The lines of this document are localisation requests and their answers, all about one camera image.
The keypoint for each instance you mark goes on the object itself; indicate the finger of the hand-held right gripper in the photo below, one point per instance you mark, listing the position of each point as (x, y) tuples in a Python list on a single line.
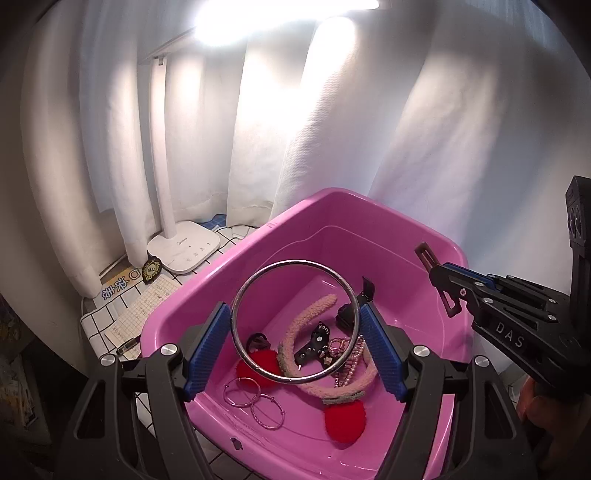
[(512, 334), (461, 279)]

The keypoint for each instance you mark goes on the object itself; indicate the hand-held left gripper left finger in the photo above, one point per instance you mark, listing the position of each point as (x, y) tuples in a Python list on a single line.
[(207, 355)]

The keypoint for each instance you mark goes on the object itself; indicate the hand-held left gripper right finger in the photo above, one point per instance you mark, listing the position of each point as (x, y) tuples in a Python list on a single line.
[(381, 355)]

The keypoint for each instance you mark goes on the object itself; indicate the black hair clip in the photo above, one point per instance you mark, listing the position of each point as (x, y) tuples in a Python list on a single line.
[(431, 264)]

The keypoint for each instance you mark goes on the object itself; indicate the pearl hair claw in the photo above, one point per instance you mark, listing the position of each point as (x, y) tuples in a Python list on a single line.
[(346, 362)]

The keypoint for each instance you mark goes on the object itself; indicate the small silver hoop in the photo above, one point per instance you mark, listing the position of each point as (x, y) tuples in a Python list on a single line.
[(226, 394)]

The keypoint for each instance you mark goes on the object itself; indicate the black wrist watch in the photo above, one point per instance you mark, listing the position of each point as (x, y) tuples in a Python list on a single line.
[(344, 318)]

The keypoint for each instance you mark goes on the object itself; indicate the pink fuzzy strawberry headband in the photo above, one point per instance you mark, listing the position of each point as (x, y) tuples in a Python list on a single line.
[(300, 318)]

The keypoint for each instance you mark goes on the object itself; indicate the large silver bangle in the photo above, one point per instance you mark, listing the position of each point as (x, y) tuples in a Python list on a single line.
[(295, 263)]

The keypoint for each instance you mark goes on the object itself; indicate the pink plastic basin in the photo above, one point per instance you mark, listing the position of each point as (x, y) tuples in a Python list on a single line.
[(332, 217)]

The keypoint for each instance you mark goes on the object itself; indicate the person's right hand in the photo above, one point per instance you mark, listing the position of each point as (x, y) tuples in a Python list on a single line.
[(533, 406)]

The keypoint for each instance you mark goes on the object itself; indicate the gridded note paper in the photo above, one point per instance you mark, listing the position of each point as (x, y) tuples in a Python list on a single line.
[(134, 318)]

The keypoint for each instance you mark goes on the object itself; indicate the gold and black badge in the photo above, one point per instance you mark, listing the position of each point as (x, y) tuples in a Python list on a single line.
[(151, 271)]

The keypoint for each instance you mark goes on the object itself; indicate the paper with blue characters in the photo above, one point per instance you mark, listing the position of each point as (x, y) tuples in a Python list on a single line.
[(115, 286)]

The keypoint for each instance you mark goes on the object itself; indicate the blue striped cloth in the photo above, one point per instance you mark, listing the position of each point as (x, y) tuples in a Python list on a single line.
[(214, 222)]

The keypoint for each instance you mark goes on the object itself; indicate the white curtain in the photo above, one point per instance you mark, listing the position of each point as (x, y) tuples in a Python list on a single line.
[(415, 138)]

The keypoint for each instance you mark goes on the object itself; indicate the white desk lamp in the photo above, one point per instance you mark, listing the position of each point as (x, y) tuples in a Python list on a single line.
[(161, 184)]

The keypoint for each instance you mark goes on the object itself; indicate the stack of colourful books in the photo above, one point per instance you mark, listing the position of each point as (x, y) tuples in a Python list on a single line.
[(18, 383)]

